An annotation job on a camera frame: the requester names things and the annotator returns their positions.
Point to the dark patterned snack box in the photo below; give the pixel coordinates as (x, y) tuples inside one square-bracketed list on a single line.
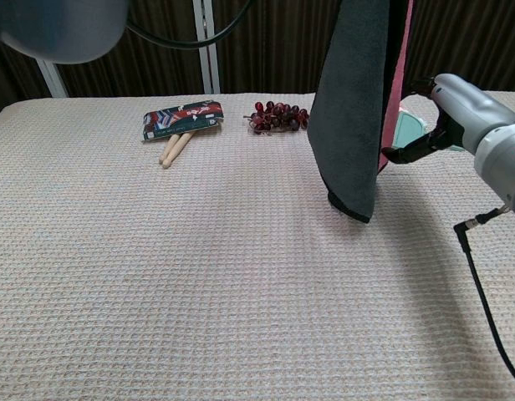
[(182, 119)]

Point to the red and grey cloth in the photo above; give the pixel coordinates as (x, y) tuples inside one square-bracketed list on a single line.
[(349, 125)]

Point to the dark brown pleated curtain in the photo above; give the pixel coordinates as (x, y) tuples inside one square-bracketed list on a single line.
[(274, 62)]

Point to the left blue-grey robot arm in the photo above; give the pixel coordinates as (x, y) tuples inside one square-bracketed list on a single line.
[(52, 25)]

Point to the mint green plastic brush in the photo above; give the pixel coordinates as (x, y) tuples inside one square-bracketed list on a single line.
[(410, 131)]

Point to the beige waffle tablecloth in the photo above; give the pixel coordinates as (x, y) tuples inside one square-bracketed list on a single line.
[(199, 271)]

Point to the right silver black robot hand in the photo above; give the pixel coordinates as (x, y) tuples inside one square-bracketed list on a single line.
[(470, 108)]

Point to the aluminium frame post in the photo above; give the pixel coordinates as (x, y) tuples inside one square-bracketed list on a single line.
[(207, 62), (52, 79)]

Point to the dark red grape bunch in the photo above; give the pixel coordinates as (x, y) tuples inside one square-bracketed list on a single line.
[(278, 117)]

